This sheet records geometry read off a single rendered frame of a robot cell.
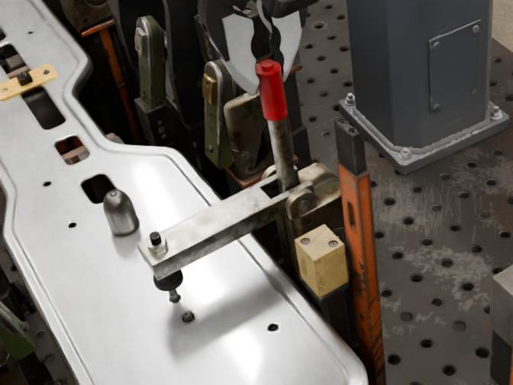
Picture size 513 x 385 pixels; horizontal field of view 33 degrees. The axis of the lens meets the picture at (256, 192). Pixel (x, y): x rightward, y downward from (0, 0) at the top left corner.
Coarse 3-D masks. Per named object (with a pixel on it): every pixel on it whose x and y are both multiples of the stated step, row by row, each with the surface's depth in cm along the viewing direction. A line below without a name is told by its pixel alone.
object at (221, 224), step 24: (240, 192) 84; (264, 192) 83; (288, 192) 83; (192, 216) 82; (216, 216) 82; (240, 216) 81; (264, 216) 82; (144, 240) 81; (168, 240) 81; (192, 240) 80; (216, 240) 81; (168, 264) 79; (168, 288) 82
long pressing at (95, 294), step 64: (0, 0) 135; (64, 64) 119; (0, 128) 110; (64, 128) 108; (64, 192) 99; (128, 192) 97; (192, 192) 96; (64, 256) 92; (128, 256) 90; (256, 256) 87; (64, 320) 85; (128, 320) 84; (192, 320) 83; (256, 320) 82; (320, 320) 80; (128, 384) 78; (192, 384) 77; (256, 384) 76; (320, 384) 75
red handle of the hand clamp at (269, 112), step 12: (264, 60) 75; (264, 72) 75; (276, 72) 74; (264, 84) 75; (276, 84) 75; (264, 96) 76; (276, 96) 76; (264, 108) 77; (276, 108) 77; (276, 120) 78; (276, 132) 79; (288, 132) 79; (276, 144) 80; (288, 144) 80; (276, 156) 81; (288, 156) 81; (276, 168) 83; (288, 168) 82; (288, 180) 83
